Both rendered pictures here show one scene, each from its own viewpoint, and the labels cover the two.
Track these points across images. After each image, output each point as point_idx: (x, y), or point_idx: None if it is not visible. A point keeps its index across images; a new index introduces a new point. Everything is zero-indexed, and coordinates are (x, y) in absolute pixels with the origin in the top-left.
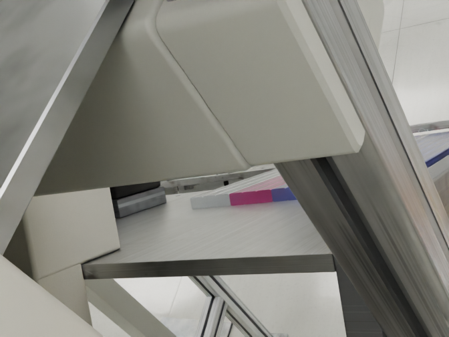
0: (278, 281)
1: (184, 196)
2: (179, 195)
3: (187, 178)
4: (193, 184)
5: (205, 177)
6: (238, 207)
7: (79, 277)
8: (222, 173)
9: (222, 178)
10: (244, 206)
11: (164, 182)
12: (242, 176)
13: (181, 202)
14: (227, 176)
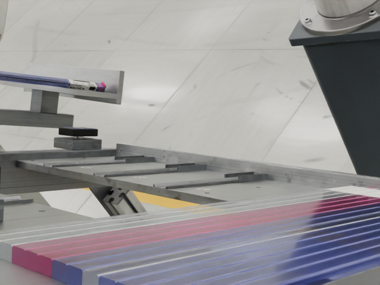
0: None
1: (39, 216)
2: (42, 211)
3: (124, 181)
4: (128, 189)
5: (141, 185)
6: (4, 271)
7: None
8: (163, 186)
9: (158, 193)
10: (14, 272)
11: (101, 178)
12: (178, 197)
13: (11, 227)
14: (164, 191)
